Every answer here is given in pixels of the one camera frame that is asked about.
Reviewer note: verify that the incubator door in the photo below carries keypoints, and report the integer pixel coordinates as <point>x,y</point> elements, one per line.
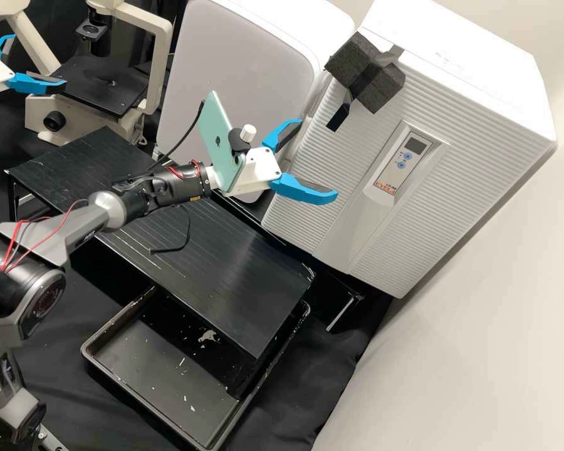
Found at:
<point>451,211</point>

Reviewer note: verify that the black tray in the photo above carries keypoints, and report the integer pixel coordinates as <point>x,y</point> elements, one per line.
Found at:
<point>169,376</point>

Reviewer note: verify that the black platform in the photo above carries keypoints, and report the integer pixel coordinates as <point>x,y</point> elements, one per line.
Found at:
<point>225,282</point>
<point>75,164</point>

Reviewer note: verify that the cream microscope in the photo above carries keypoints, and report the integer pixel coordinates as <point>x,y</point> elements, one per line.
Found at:
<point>42,108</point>

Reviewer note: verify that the right wrist camera phone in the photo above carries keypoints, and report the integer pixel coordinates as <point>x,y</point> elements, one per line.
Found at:
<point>218,136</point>

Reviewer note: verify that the white incubator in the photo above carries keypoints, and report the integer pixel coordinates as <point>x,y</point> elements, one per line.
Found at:
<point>474,28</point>

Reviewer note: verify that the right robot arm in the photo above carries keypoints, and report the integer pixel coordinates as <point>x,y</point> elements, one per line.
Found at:
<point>103,206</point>

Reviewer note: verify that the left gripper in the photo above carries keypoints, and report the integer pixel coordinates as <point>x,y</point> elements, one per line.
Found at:
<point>0,75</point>

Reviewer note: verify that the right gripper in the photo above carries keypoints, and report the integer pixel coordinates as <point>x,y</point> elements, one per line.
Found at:
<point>258,169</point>

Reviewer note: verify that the glossy black stand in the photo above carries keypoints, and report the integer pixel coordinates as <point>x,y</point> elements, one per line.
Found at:
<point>343,310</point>

